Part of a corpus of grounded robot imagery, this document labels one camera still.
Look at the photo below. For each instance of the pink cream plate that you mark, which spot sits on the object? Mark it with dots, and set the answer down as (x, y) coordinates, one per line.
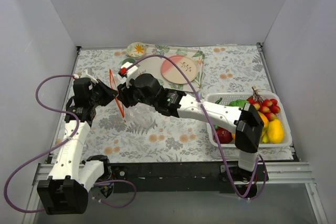
(171, 72)

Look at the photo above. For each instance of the green lettuce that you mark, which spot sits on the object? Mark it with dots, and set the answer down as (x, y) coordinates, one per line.
(238, 103)

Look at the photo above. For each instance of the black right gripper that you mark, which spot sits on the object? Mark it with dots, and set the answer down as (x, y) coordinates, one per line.
(128, 95)

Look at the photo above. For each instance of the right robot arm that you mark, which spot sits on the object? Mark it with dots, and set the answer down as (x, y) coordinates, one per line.
(244, 122)

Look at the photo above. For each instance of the orange mango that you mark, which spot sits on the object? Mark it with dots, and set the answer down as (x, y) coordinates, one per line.
(264, 119)

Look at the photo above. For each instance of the green cup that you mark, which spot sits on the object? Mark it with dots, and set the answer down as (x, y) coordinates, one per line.
(129, 60)

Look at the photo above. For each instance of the white plastic basket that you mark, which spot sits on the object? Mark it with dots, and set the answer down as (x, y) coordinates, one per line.
(229, 97)

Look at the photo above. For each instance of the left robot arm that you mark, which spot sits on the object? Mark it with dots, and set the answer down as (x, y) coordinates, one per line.
(66, 189)

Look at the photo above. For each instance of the flower-print bowl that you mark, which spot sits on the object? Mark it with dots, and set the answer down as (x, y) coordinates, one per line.
(137, 50)

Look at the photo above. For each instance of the lychee bunch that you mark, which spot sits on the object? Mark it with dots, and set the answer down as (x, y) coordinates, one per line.
(269, 107)

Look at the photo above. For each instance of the leaf-print serving tray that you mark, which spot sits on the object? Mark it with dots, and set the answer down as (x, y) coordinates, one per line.
(153, 65)

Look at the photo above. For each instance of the clear orange-zip bag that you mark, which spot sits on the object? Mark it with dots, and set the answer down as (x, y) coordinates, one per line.
(131, 110)

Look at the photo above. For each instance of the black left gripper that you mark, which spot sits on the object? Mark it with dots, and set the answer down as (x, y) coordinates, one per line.
(99, 92)

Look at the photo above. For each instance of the yellow banana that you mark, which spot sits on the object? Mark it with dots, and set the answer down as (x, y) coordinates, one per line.
(264, 138)

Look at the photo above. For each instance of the red apple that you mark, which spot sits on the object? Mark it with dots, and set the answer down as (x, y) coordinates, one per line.
(224, 136)

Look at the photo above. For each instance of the green chili pepper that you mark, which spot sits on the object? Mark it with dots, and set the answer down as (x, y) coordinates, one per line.
(219, 101)

